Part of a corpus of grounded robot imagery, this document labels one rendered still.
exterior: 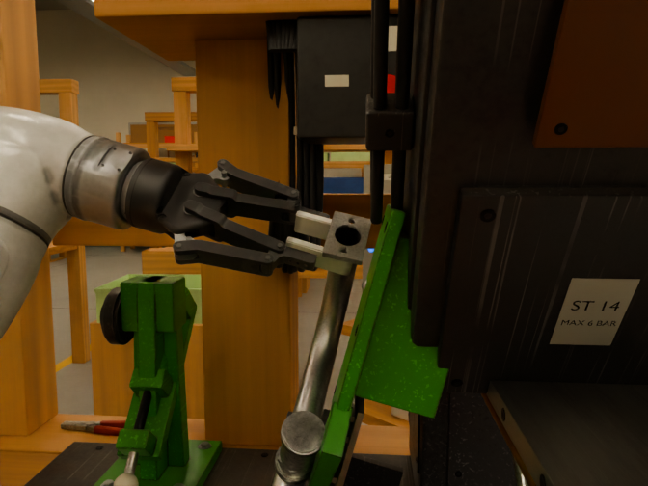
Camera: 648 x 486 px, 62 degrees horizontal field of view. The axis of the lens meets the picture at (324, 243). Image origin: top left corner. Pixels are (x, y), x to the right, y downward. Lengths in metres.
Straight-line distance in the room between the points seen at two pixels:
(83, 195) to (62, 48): 11.71
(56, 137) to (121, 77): 11.06
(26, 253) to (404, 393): 0.38
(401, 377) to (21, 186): 0.40
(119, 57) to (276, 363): 11.04
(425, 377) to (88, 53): 11.70
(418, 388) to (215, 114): 0.53
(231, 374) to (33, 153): 0.45
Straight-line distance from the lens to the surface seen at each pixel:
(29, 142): 0.61
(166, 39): 0.87
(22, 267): 0.59
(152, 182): 0.56
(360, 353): 0.45
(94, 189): 0.58
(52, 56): 12.35
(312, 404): 0.59
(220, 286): 0.85
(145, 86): 11.45
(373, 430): 0.97
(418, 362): 0.46
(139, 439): 0.72
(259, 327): 0.85
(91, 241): 1.01
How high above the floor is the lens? 1.29
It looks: 6 degrees down
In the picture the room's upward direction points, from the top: straight up
